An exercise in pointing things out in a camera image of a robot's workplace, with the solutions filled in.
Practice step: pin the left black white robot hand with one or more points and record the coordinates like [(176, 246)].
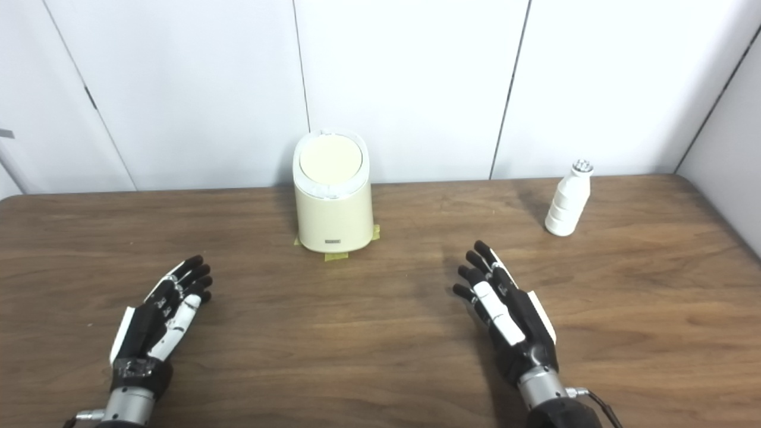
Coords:
[(142, 333)]

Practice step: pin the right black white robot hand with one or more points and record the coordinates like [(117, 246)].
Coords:
[(523, 333)]

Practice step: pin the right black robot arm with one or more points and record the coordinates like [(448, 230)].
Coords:
[(550, 404)]

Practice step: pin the small white plastic bottle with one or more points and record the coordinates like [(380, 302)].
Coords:
[(568, 202)]

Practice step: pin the cream-colored bin body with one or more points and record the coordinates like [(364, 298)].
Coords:
[(333, 217)]

